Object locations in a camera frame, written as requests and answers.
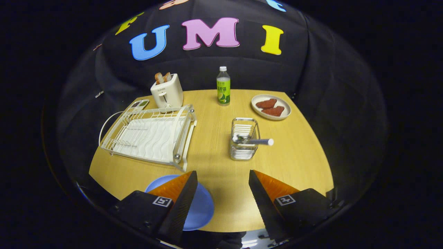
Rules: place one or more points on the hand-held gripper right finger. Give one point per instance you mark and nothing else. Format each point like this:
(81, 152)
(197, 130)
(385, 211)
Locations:
(264, 207)

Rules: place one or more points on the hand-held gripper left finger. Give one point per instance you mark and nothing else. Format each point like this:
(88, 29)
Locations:
(178, 211)

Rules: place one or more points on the blue plate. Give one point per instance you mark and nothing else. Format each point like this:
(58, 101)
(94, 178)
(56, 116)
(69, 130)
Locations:
(201, 207)

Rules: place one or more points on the silver spoon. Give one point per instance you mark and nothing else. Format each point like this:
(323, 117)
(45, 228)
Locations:
(259, 141)

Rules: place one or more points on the beige round plate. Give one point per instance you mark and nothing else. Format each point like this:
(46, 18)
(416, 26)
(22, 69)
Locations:
(285, 111)

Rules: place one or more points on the red meat slice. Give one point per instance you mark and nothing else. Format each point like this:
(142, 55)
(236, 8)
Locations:
(266, 103)
(273, 111)

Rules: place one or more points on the divided snack tray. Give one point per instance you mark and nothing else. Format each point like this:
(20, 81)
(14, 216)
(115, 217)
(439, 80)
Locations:
(138, 103)

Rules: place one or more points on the white toaster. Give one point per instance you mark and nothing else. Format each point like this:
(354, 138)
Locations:
(169, 93)

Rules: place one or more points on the green label drink bottle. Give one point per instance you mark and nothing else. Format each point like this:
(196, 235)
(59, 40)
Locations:
(223, 90)

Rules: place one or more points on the toasted bread slice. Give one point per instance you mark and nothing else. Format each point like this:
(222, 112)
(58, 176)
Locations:
(159, 78)
(167, 76)

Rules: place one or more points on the white clip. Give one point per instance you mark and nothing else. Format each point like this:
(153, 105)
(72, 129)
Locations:
(99, 94)

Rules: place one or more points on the pink clip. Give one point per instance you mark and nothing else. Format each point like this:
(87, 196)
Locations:
(97, 47)

